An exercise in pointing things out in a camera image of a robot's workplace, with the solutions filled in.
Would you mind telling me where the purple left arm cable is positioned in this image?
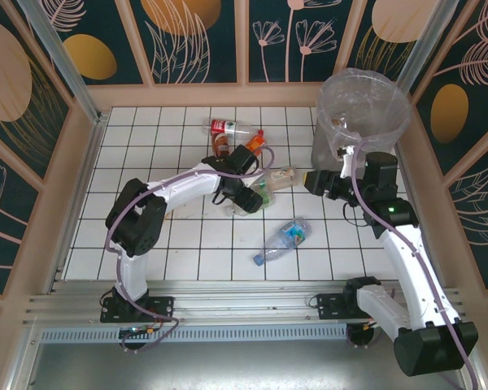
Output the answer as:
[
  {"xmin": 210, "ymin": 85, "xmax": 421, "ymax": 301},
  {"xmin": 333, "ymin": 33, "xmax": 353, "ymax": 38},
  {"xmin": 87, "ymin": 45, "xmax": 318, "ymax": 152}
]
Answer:
[{"xmin": 104, "ymin": 145, "xmax": 276, "ymax": 353}]

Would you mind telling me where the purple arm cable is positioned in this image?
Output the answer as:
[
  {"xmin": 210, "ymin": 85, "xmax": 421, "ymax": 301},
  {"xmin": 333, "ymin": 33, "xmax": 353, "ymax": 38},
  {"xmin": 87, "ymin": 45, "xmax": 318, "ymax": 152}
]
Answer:
[
  {"xmin": 104, "ymin": 145, "xmax": 276, "ymax": 353},
  {"xmin": 343, "ymin": 137, "xmax": 479, "ymax": 390}
]

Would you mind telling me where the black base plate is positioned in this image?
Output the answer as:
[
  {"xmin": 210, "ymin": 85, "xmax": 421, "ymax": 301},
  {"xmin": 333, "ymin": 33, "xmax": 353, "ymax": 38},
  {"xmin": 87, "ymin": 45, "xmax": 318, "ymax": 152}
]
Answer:
[
  {"xmin": 316, "ymin": 291, "xmax": 351, "ymax": 323},
  {"xmin": 100, "ymin": 295, "xmax": 176, "ymax": 324}
]

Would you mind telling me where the brown drink plastic bottle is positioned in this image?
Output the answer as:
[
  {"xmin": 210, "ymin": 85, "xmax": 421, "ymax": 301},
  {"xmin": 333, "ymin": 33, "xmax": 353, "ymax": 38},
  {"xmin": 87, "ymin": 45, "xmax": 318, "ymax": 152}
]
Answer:
[{"xmin": 212, "ymin": 132, "xmax": 232, "ymax": 158}]

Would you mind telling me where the beige label clear bottle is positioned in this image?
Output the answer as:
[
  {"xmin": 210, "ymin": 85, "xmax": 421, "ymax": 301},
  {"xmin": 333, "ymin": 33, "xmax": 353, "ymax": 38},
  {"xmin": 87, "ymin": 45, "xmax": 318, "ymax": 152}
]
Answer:
[{"xmin": 259, "ymin": 165, "xmax": 298, "ymax": 192}]

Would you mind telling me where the green lime label bottle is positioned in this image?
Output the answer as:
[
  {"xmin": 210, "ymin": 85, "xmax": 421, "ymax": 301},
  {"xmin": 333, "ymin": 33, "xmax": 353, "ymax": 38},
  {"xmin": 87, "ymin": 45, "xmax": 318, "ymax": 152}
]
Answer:
[{"xmin": 250, "ymin": 181, "xmax": 277, "ymax": 209}]

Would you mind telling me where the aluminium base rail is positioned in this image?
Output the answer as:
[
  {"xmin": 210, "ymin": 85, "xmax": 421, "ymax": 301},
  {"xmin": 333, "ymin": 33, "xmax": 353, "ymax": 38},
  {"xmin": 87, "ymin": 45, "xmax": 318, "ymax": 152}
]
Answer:
[{"xmin": 22, "ymin": 279, "xmax": 463, "ymax": 326}]

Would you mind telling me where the orange label plastic bottle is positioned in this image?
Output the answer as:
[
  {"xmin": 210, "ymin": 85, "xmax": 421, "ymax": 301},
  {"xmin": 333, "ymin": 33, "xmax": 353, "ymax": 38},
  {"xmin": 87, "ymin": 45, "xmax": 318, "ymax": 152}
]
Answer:
[{"xmin": 243, "ymin": 135, "xmax": 266, "ymax": 158}]

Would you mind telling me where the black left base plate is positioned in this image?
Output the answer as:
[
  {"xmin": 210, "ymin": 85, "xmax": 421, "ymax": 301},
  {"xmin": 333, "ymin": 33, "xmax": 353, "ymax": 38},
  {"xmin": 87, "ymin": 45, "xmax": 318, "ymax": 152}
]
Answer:
[{"xmin": 100, "ymin": 295, "xmax": 176, "ymax": 324}]

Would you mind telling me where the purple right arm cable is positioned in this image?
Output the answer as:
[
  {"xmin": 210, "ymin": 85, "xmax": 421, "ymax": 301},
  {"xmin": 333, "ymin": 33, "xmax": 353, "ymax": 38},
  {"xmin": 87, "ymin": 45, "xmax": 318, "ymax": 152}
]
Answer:
[{"xmin": 343, "ymin": 137, "xmax": 479, "ymax": 390}]

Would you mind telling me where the colourful light blue label bottle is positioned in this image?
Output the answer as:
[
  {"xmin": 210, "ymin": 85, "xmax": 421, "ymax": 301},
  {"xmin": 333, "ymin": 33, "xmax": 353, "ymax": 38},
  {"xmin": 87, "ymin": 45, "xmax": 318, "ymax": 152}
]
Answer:
[{"xmin": 252, "ymin": 217, "xmax": 312, "ymax": 267}]

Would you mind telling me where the grey mesh waste bin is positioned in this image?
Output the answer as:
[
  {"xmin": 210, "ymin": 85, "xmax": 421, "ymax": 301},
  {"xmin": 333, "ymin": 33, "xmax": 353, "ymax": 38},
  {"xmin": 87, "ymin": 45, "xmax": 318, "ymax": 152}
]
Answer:
[{"xmin": 311, "ymin": 71, "xmax": 411, "ymax": 182}]

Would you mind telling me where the red white label plastic bottle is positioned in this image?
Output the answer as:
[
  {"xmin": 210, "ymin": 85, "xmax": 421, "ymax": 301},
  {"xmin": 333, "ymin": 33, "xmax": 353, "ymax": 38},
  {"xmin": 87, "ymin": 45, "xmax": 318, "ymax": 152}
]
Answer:
[{"xmin": 203, "ymin": 117, "xmax": 266, "ymax": 138}]

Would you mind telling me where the aluminium corner post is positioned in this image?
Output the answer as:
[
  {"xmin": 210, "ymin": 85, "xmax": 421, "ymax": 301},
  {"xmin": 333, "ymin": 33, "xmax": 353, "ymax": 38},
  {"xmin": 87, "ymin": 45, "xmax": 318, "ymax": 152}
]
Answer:
[
  {"xmin": 15, "ymin": 0, "xmax": 109, "ymax": 125},
  {"xmin": 394, "ymin": 0, "xmax": 460, "ymax": 97}
]

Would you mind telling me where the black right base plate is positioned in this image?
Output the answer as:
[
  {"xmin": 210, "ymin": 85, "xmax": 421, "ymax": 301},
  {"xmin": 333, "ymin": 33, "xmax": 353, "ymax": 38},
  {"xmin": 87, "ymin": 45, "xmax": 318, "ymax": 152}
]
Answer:
[{"xmin": 316, "ymin": 291, "xmax": 351, "ymax": 323}]

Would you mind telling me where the slotted grey cable duct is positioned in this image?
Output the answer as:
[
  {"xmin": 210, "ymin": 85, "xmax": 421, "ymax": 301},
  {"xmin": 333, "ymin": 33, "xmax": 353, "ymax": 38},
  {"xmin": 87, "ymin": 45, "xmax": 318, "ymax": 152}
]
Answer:
[{"xmin": 38, "ymin": 327, "xmax": 351, "ymax": 345}]

